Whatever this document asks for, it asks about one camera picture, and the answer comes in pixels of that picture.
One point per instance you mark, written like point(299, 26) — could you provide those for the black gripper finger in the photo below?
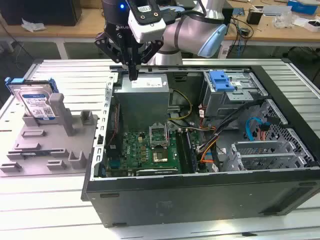
point(152, 51)
point(107, 45)

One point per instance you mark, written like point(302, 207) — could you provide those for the hard disk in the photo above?
point(35, 102)

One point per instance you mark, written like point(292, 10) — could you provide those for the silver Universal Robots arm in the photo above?
point(185, 32)

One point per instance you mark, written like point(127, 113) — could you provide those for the grey metal disk bay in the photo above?
point(262, 150)

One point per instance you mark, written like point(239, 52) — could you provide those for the wooden desk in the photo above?
point(87, 25)

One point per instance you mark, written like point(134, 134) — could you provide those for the grey power supply unit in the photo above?
point(142, 100)

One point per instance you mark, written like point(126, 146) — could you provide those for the large black box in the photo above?
point(40, 12)

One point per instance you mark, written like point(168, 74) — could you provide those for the blue plastic drive latch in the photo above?
point(221, 81)

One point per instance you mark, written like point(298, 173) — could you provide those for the white crumpled plastic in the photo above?
point(32, 26)

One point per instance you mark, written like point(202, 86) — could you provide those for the grey metal drive cage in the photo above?
point(225, 105)

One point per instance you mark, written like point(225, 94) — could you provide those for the green motherboard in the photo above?
point(135, 150)

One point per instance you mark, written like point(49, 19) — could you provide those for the black RAM slot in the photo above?
point(180, 150)

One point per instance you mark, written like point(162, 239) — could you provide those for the CPU socket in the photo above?
point(160, 156)

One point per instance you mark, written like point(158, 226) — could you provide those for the small dark box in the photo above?
point(253, 17)

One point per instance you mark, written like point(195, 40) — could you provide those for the RAM stick in slot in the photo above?
point(191, 152)

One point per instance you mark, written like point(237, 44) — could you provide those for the grey parts rack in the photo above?
point(50, 140)

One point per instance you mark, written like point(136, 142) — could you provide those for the black graphics card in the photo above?
point(157, 172)

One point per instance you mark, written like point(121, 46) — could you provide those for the clear plastic packaging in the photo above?
point(283, 20)

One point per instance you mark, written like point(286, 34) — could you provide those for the black open PC case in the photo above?
point(200, 200)

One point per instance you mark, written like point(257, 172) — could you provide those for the blue cardboard box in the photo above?
point(302, 6)

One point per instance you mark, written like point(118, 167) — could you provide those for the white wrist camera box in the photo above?
point(150, 30)

